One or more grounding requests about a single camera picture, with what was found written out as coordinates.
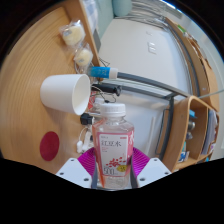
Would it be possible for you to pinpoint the white paper cup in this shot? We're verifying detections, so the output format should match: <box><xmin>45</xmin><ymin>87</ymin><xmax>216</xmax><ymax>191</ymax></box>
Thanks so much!
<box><xmin>40</xmin><ymin>73</ymin><xmax>92</xmax><ymax>116</ymax></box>

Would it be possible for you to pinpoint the black cylindrical device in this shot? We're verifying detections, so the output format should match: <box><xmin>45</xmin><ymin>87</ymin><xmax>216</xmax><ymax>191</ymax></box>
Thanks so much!
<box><xmin>91</xmin><ymin>82</ymin><xmax>123</xmax><ymax>97</ymax></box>

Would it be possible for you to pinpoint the white cable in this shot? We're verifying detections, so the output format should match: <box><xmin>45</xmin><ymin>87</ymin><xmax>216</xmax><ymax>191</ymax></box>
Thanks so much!
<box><xmin>75</xmin><ymin>128</ymin><xmax>94</xmax><ymax>154</ymax></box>

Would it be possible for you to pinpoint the wooden wall shelf unit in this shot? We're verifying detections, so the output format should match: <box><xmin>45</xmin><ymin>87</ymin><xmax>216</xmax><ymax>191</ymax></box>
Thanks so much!
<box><xmin>154</xmin><ymin>95</ymin><xmax>221</xmax><ymax>173</ymax></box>

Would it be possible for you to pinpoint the bed with light bedding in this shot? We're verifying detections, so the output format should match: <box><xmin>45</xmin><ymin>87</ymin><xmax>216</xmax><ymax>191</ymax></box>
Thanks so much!
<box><xmin>79</xmin><ymin>0</ymin><xmax>114</xmax><ymax>38</ymax></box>

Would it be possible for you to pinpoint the clear drink bottle pink label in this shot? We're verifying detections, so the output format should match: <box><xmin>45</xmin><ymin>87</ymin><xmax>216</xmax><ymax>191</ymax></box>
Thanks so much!
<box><xmin>91</xmin><ymin>102</ymin><xmax>135</xmax><ymax>191</ymax></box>

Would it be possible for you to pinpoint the flat round red coaster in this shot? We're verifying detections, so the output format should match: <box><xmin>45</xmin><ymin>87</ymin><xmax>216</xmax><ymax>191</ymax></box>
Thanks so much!
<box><xmin>39</xmin><ymin>130</ymin><xmax>61</xmax><ymax>162</ymax></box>

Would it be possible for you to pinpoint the blue tube with white cap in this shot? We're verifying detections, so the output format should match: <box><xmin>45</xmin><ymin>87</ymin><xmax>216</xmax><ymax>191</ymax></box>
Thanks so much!
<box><xmin>88</xmin><ymin>65</ymin><xmax>119</xmax><ymax>80</ymax></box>

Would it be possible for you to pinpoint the long wooden wall shelf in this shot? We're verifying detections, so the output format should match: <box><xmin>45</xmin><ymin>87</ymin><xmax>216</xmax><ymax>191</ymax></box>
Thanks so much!
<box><xmin>164</xmin><ymin>16</ymin><xmax>221</xmax><ymax>111</ymax></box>

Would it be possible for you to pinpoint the white wall switch plate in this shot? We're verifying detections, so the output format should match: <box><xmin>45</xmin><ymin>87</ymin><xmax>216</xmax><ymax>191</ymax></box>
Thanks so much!
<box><xmin>146</xmin><ymin>41</ymin><xmax>158</xmax><ymax>55</ymax></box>

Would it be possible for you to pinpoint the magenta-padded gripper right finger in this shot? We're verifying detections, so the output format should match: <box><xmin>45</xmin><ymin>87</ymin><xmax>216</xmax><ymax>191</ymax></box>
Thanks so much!
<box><xmin>129</xmin><ymin>147</ymin><xmax>173</xmax><ymax>189</ymax></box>

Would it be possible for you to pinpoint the grey metal desk frame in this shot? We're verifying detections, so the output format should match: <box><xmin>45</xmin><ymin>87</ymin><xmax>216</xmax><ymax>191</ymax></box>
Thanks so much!
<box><xmin>116</xmin><ymin>19</ymin><xmax>201</xmax><ymax>161</ymax></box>

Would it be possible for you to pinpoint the teal pillow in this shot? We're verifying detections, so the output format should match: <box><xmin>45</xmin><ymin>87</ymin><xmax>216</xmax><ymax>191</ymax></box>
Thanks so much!
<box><xmin>111</xmin><ymin>0</ymin><xmax>133</xmax><ymax>18</ymax></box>

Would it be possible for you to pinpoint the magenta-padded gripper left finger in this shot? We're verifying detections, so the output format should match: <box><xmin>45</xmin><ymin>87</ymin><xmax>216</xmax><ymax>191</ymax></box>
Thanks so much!
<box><xmin>55</xmin><ymin>147</ymin><xmax>100</xmax><ymax>190</ymax></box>

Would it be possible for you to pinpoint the plastic-wrapped yellow bun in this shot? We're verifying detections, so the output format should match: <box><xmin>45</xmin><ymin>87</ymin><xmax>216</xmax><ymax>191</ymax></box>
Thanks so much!
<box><xmin>59</xmin><ymin>19</ymin><xmax>86</xmax><ymax>47</ymax></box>
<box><xmin>73</xmin><ymin>42</ymin><xmax>94</xmax><ymax>68</ymax></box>

